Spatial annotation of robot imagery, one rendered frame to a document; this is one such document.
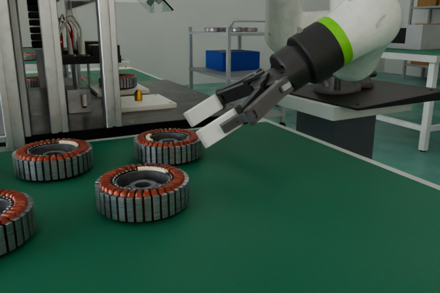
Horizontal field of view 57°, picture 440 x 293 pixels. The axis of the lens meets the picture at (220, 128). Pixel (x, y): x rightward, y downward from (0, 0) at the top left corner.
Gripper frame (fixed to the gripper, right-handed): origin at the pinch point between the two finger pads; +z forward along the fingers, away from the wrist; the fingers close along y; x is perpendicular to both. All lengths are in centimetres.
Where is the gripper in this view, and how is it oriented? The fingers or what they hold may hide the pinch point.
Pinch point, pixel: (198, 125)
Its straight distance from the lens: 68.1
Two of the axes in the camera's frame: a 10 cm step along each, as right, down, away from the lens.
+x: -4.9, -8.1, -3.2
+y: -2.2, -2.4, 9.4
